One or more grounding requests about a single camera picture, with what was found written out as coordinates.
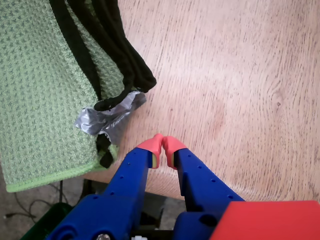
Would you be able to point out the green waffle cloth black trim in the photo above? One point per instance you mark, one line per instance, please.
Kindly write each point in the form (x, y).
(42, 100)

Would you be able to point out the silver tape piece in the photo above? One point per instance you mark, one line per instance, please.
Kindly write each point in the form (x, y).
(95, 122)

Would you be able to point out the green plastic crate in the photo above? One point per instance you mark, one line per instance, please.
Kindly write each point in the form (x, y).
(50, 220)

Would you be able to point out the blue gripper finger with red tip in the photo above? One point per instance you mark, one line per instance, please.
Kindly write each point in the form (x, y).
(125, 190)
(200, 185)

